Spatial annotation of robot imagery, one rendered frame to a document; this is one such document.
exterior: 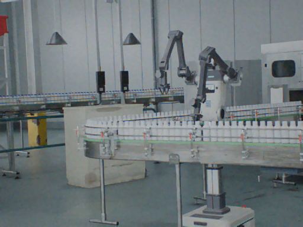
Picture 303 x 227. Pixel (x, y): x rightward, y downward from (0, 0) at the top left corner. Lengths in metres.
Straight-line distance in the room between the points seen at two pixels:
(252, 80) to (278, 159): 7.33
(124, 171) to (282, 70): 2.80
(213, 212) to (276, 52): 3.74
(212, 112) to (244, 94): 6.23
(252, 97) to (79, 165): 4.33
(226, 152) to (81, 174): 4.45
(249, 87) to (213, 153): 7.05
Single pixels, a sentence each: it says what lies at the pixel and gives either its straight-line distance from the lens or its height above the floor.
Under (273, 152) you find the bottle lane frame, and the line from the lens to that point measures 4.66.
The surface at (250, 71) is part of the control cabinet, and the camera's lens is 11.87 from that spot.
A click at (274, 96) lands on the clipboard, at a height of 1.23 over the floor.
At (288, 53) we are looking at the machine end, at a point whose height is 1.84.
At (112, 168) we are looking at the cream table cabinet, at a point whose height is 0.23.
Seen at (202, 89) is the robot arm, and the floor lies 1.42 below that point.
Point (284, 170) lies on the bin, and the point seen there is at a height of 0.75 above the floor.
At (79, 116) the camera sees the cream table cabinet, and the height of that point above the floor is 1.06.
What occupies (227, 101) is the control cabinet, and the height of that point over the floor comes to 1.10.
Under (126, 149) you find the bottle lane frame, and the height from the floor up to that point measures 0.92.
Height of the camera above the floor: 1.49
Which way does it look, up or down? 3 degrees down
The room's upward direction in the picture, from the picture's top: 2 degrees counter-clockwise
